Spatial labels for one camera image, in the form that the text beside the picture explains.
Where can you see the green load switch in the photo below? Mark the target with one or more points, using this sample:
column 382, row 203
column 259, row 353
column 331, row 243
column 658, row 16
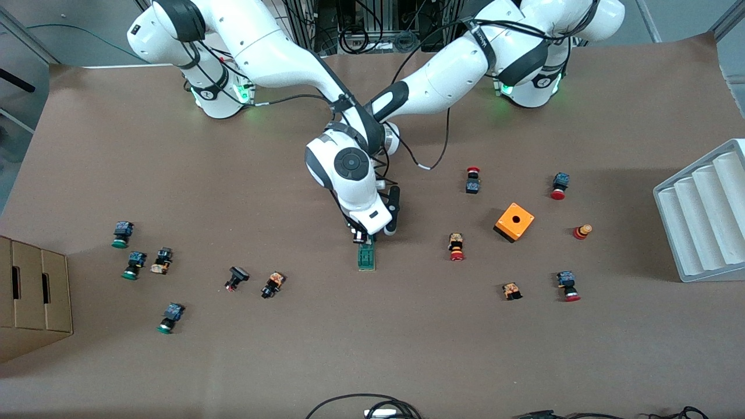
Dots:
column 366, row 259

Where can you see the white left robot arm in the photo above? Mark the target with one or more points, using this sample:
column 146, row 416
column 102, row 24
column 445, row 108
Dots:
column 454, row 70

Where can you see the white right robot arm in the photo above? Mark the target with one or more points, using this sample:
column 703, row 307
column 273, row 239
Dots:
column 273, row 52

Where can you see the red stop button orange base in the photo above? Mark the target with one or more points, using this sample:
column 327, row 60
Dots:
column 456, row 250

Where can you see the red button black base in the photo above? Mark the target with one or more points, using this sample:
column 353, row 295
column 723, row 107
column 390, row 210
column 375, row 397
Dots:
column 472, row 186

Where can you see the black rectangular push button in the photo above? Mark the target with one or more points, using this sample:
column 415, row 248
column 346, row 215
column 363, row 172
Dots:
column 237, row 273

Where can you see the small orange contact block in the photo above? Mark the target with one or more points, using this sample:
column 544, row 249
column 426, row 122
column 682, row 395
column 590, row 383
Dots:
column 512, row 290

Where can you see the white plug adapter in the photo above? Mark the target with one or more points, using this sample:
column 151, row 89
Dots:
column 381, row 414

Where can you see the green mushroom push button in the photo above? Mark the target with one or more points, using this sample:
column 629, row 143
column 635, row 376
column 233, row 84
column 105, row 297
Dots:
column 123, row 228
column 137, row 259
column 173, row 313

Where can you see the red mushroom button blue base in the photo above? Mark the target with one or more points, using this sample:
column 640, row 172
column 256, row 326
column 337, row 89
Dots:
column 567, row 282
column 560, row 181

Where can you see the small red yellow button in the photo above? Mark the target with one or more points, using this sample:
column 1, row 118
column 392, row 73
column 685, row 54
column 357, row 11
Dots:
column 581, row 233

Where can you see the brown cardboard box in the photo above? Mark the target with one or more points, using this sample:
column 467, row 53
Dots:
column 35, row 314

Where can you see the grey white ribbed tray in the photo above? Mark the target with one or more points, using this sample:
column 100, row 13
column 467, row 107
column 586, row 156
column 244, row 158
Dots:
column 698, row 215

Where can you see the black rod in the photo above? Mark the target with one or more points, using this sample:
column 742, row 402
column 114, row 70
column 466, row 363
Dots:
column 14, row 78

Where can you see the orange button enclosure box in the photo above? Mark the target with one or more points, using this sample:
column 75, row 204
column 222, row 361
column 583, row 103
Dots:
column 524, row 224

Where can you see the grey metal frame bar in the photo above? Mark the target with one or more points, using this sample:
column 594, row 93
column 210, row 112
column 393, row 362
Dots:
column 730, row 17
column 29, row 36
column 649, row 20

